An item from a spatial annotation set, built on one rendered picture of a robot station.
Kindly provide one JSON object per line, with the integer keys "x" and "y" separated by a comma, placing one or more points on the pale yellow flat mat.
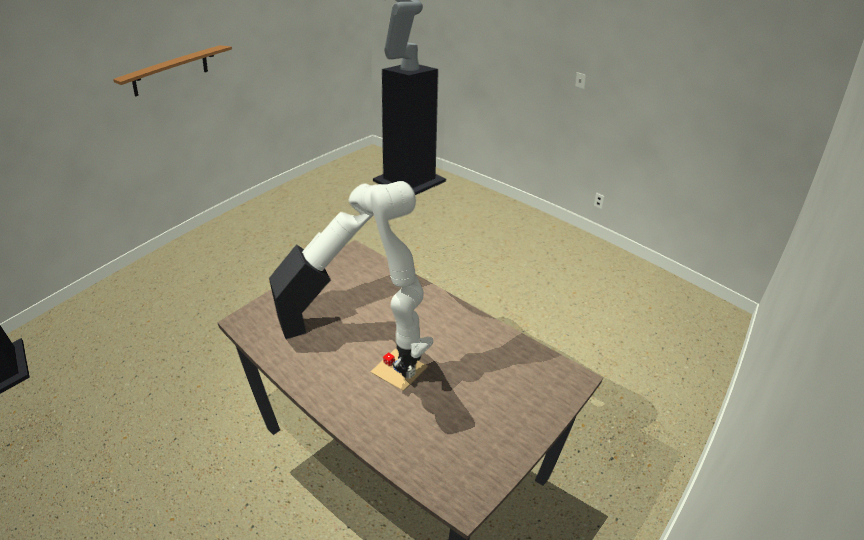
{"x": 395, "y": 378}

